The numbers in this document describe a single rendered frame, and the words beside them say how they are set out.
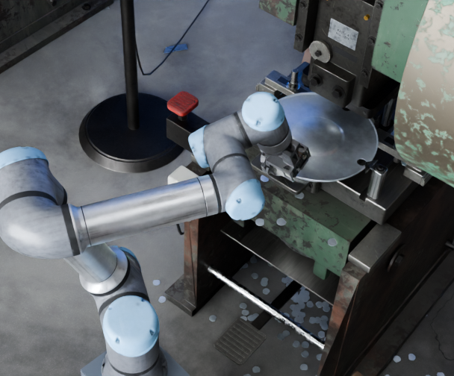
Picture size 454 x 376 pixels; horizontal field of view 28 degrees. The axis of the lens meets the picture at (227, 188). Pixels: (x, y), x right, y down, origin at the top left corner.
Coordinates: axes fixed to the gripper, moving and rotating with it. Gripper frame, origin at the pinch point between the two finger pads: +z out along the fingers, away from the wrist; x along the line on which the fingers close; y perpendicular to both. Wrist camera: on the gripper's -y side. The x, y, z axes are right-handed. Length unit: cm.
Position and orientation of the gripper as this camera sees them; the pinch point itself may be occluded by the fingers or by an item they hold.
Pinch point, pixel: (281, 168)
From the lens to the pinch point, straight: 204.9
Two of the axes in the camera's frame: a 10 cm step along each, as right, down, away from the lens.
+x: 5.6, -8.1, 1.7
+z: 2.2, 3.4, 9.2
